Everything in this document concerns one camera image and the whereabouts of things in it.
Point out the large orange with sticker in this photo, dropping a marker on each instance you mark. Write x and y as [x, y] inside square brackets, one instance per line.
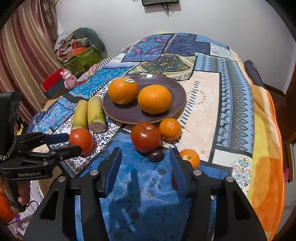
[123, 90]

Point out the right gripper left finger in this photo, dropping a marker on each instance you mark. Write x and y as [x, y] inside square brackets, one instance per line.
[97, 184]

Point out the green patterned box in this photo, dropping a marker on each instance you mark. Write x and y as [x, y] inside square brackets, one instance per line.
[81, 63]

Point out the dark purple plum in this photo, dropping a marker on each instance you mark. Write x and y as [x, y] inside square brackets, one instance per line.
[156, 156]

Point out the pink plush toy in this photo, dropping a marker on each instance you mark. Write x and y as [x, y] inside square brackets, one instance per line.
[69, 79]

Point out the large plain orange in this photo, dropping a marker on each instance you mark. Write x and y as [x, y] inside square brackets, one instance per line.
[154, 99]

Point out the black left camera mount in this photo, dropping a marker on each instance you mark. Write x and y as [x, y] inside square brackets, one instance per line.
[10, 102]

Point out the dark purple round plate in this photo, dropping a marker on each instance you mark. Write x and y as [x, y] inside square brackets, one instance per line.
[132, 114]

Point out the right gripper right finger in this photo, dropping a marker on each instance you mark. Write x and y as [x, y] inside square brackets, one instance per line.
[193, 184]

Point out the red box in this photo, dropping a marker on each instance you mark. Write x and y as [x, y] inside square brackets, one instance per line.
[51, 80]

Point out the dark backpack on floor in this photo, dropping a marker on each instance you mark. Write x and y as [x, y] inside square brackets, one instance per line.
[252, 72]

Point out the large red tomato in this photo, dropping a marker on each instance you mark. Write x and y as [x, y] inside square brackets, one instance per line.
[146, 137]

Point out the mandarin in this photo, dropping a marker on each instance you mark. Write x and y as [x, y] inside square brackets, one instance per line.
[170, 129]
[191, 156]

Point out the striped red curtain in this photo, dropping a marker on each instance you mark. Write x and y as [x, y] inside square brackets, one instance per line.
[27, 53]

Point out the left human hand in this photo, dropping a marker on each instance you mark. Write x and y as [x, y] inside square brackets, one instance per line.
[24, 192]

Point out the blue patchwork bedspread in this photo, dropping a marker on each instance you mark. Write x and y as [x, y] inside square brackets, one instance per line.
[217, 122]

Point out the wall mounted black television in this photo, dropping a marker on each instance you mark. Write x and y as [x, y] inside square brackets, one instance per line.
[154, 2]

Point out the small red tomato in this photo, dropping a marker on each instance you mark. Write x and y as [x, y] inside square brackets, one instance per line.
[83, 138]

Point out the grey green pillow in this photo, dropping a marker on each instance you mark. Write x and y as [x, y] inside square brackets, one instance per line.
[90, 34]

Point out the orange yellow fleece blanket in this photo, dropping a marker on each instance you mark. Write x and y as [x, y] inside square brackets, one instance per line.
[267, 188]

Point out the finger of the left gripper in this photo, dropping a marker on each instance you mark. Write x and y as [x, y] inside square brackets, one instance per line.
[30, 141]
[67, 151]

